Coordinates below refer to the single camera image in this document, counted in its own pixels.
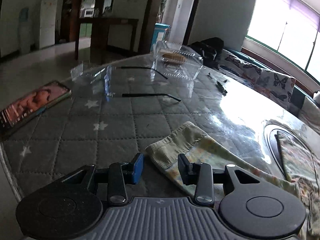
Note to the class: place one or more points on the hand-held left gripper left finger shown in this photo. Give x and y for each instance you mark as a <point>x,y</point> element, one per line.
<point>138,168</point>

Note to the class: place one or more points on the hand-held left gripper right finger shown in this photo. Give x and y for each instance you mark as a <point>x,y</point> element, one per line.
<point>183,170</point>

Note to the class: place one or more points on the pale floral pants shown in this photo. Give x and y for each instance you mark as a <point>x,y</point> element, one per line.
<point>200,143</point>

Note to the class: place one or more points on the grey quilted star mat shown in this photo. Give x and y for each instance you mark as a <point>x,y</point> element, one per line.
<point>112,127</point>

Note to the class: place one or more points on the clear-framed eyeglasses with black temples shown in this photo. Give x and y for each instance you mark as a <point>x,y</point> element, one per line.
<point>106,83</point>

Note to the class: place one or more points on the small black tool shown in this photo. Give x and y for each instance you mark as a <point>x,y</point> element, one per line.
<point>221,86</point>

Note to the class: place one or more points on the clear plastic clamshell container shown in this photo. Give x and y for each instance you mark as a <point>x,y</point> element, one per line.
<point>178,60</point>

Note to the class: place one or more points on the butterfly print cushion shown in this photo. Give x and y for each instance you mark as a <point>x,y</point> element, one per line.
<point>265,80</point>

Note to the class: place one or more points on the black bag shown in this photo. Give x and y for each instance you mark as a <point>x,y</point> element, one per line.
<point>208,48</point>

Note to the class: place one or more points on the smartphone with photo screen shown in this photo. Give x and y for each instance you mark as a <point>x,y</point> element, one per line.
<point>30,105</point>

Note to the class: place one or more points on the blue cardboard box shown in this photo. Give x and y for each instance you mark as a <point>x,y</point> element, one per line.
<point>160,33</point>

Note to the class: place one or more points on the dark wooden table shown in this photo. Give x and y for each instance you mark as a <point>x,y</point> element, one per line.
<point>110,27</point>

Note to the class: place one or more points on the white microwave oven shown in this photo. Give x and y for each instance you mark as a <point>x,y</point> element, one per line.
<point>88,13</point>

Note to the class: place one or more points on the green-framed window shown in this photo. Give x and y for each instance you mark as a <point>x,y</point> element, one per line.
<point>282,37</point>

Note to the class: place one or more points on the white refrigerator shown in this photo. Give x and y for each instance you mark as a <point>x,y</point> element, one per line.
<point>47,22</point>

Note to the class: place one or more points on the pale water dispenser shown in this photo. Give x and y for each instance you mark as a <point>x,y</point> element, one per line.
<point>24,30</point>

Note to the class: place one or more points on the purple window blind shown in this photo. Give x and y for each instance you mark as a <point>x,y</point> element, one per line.
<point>287,2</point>

